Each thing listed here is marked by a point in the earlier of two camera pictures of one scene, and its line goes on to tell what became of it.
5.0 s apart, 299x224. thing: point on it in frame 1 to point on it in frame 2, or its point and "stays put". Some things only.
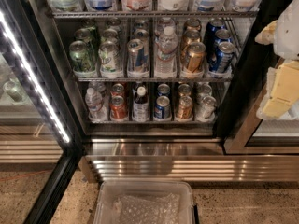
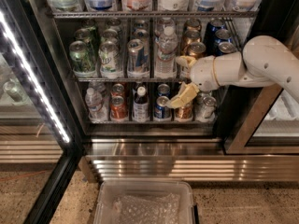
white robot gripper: x=289 y=35 to x=203 y=73
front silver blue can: x=137 y=60 stays put
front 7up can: x=110 y=61 stays put
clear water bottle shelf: x=166 y=42 stays put
